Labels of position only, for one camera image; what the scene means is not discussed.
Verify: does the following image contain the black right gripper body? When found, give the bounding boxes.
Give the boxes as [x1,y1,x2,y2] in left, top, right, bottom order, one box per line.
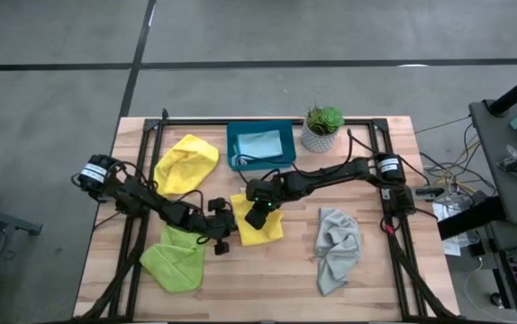
[243,177,286,231]

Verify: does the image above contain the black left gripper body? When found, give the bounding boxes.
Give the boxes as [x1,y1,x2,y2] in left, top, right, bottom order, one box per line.
[193,210,238,240]

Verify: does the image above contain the yellow microfiber towel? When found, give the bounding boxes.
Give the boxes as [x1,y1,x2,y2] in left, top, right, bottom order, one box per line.
[153,133,220,199]
[230,192,286,248]

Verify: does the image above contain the light blue microfiber towel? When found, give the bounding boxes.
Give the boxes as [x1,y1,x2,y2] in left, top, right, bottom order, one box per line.
[233,130,285,166]

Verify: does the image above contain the grey waffle microfiber towel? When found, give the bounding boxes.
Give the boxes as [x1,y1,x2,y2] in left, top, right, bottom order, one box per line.
[314,206,362,297]

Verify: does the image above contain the lime green microfiber towel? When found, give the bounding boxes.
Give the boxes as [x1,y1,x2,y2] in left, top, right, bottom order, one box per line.
[139,223,207,293]

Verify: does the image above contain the teal plastic bin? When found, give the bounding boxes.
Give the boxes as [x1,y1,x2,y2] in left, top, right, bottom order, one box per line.
[225,119,297,172]

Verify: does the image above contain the potted succulent plant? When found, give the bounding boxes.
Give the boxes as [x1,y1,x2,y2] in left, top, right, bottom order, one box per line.
[301,103,345,151]

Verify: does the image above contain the white paper sheets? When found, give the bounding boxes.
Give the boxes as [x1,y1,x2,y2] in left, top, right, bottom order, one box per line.
[433,200,467,257]

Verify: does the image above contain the black desk crossbar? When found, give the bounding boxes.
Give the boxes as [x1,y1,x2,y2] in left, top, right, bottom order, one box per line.
[436,195,507,240]

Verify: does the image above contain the grey side desk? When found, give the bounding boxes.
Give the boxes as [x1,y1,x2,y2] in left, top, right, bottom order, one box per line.
[467,96,517,225]

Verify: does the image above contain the white cable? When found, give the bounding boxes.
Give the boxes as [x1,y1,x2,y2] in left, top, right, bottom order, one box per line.
[462,255,512,311]

